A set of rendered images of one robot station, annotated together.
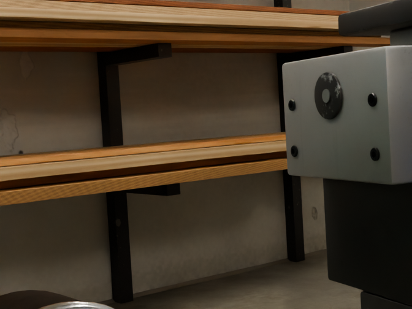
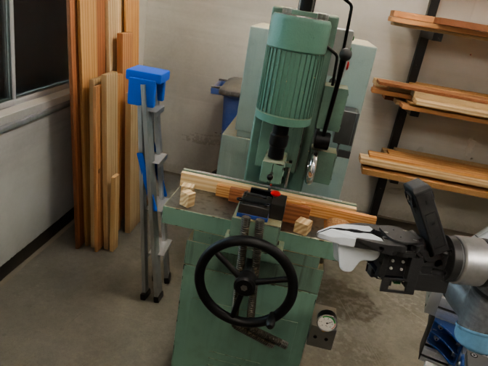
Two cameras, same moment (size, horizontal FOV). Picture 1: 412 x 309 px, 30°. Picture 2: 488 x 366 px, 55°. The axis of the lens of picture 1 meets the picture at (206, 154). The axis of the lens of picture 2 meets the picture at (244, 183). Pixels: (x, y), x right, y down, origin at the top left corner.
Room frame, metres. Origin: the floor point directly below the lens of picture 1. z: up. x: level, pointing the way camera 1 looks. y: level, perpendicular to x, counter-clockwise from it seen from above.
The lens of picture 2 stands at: (-0.87, -0.55, 1.54)
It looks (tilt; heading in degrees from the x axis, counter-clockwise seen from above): 22 degrees down; 44
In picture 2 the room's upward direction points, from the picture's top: 10 degrees clockwise
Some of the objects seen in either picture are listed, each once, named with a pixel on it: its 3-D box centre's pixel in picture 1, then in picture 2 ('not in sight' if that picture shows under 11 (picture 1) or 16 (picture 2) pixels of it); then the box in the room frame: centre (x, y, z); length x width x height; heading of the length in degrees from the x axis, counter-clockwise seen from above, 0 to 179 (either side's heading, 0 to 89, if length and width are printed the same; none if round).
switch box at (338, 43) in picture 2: not in sight; (340, 52); (0.55, 0.47, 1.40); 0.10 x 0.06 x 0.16; 38
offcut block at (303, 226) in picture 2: not in sight; (303, 226); (0.18, 0.20, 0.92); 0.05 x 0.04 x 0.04; 20
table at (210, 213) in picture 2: not in sight; (258, 226); (0.12, 0.32, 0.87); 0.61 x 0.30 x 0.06; 128
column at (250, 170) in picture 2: not in sight; (287, 112); (0.44, 0.57, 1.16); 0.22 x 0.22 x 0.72; 38
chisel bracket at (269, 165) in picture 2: not in sight; (274, 168); (0.23, 0.40, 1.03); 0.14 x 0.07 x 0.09; 38
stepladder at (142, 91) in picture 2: not in sight; (150, 188); (0.32, 1.25, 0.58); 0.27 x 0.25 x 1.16; 132
